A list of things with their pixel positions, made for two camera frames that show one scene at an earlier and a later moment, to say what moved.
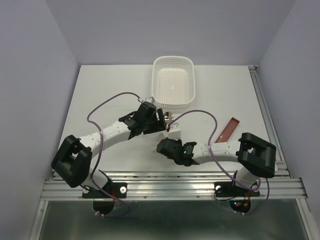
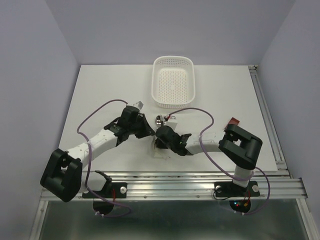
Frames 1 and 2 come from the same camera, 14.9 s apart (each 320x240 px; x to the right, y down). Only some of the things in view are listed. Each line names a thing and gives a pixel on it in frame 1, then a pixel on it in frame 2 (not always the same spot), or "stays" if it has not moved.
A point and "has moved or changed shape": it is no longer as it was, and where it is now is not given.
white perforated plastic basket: x=173 y=81 stays
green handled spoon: x=166 y=116 has moved or changed shape
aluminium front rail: x=179 y=185 stays
